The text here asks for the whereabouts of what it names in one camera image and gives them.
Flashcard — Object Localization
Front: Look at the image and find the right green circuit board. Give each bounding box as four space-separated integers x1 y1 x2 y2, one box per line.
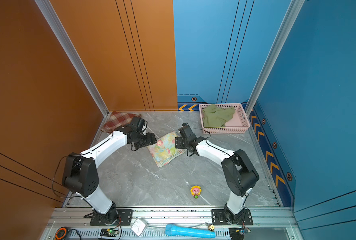
236 227 251 235

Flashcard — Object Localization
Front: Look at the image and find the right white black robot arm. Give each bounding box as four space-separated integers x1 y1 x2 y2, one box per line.
175 123 260 226

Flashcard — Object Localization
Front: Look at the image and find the green circuit board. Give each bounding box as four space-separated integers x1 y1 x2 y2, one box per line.
236 227 251 235
100 228 120 238

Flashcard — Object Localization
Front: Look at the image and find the pink perforated plastic basket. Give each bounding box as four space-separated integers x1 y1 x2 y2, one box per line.
199 103 251 134

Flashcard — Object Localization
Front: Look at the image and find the left green circuit board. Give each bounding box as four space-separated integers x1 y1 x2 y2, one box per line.
100 228 120 238

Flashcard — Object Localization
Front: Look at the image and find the red plaid skirt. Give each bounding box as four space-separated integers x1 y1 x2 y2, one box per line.
101 112 142 134

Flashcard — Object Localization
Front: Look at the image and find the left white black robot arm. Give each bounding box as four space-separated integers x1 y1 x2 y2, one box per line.
62 127 157 225

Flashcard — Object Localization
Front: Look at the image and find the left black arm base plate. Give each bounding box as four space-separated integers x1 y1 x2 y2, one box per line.
89 209 133 226

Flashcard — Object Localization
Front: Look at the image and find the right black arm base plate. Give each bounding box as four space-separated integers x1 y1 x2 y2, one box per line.
211 208 254 226

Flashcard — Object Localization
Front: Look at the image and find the olive green skirt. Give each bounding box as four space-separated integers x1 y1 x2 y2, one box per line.
202 104 235 128

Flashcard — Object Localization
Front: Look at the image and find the orange black tape measure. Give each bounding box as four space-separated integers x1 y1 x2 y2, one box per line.
54 227 69 240

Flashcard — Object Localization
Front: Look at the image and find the white square card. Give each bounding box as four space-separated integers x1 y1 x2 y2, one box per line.
131 218 148 237

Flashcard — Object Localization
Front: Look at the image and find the floral pastel skirt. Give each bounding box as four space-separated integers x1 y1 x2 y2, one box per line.
148 132 185 168

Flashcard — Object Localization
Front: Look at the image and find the cyan toy microphone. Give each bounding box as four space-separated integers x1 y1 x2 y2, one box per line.
165 224 216 239

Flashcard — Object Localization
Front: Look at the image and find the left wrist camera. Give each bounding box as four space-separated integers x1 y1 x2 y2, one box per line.
129 117 148 133

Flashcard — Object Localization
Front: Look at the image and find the yellow sunflower toy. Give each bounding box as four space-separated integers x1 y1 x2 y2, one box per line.
190 186 202 199

